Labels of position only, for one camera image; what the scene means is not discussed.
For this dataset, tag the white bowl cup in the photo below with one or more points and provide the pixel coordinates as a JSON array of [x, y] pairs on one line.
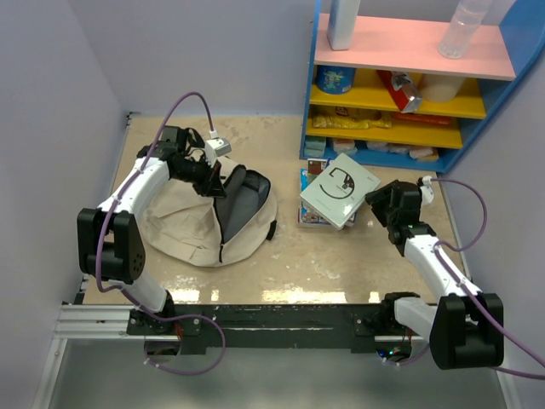
[[439, 88]]

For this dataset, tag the white bottle on shelf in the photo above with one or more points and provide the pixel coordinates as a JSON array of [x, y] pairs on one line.
[[343, 15]]

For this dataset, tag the clear plastic bottle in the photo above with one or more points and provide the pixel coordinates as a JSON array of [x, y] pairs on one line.
[[464, 23]]

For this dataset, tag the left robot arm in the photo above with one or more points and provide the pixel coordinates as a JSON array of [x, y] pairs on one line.
[[110, 246]]

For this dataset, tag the pastel sponges row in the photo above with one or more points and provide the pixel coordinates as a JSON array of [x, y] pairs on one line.
[[315, 146]]

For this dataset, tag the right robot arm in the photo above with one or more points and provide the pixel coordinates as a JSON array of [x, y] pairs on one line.
[[462, 329]]

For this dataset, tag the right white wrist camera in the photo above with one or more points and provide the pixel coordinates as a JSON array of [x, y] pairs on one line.
[[426, 189]]

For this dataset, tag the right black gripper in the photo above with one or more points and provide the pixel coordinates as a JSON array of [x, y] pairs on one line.
[[377, 198]]

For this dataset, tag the red snack packet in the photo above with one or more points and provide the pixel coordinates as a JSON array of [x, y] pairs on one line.
[[402, 89]]

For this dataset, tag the white book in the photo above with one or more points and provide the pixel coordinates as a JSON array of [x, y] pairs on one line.
[[339, 190]]

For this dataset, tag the blue tin can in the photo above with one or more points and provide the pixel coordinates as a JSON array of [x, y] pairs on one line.
[[334, 80]]

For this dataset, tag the orange red packet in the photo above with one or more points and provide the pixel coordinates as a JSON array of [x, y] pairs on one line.
[[421, 118]]

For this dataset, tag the colourful box under book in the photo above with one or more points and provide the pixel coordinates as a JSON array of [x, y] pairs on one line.
[[308, 218]]

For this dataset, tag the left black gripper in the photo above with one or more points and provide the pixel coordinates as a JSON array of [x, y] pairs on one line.
[[215, 187]]

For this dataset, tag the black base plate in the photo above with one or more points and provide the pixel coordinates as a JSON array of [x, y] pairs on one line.
[[356, 327]]

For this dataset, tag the yellow snack bag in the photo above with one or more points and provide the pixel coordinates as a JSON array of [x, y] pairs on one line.
[[347, 118]]

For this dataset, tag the light blue activity book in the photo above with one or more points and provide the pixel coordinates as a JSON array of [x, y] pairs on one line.
[[304, 182]]

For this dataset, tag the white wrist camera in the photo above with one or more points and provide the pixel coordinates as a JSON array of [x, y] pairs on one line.
[[426, 189], [215, 148]]

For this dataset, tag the blue shelf unit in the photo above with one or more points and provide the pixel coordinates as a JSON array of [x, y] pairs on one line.
[[497, 59]]

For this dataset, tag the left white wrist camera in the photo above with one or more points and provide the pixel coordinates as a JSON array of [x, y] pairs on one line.
[[215, 148]]

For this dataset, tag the beige student backpack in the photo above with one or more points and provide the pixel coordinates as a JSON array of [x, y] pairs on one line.
[[209, 232]]

